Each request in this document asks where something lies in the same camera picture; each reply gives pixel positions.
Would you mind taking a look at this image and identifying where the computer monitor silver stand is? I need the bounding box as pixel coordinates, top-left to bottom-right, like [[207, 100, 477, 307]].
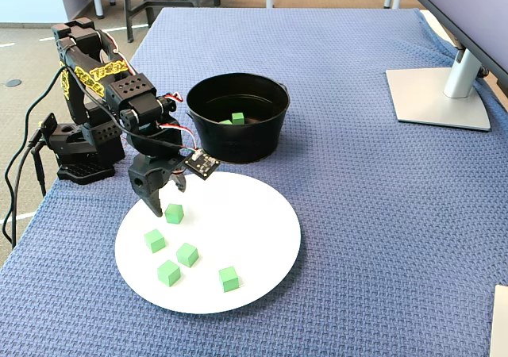
[[385, 0, 508, 132]]

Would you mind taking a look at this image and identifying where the red white servo wire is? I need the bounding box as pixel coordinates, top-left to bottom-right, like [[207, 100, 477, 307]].
[[156, 121, 199, 152], [98, 29, 134, 76]]

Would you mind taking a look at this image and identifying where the black metal pot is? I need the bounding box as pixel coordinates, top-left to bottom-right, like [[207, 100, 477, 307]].
[[185, 72, 291, 164]]

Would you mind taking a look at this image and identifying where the blue woven tablecloth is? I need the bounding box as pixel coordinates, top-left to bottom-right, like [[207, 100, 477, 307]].
[[0, 7, 508, 357]]

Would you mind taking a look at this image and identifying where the black motor controller board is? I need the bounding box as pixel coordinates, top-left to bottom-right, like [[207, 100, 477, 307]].
[[38, 113, 60, 140]]

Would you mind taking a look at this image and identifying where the black metal stool frame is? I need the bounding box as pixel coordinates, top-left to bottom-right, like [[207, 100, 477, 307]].
[[123, 0, 201, 44]]

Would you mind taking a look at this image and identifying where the white box corner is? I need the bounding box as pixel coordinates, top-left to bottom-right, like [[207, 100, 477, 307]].
[[488, 284, 508, 357]]

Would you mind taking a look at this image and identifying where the white round plate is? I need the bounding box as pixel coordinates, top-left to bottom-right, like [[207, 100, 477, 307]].
[[114, 171, 302, 315]]

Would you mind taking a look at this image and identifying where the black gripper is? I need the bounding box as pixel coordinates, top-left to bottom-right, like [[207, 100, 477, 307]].
[[129, 156, 187, 218]]

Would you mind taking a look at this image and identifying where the thin black camera cable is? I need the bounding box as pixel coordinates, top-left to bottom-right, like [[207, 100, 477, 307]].
[[21, 66, 198, 154]]

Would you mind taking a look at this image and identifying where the small wrist camera board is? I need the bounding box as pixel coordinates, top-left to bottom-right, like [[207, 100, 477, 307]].
[[183, 148, 221, 182]]

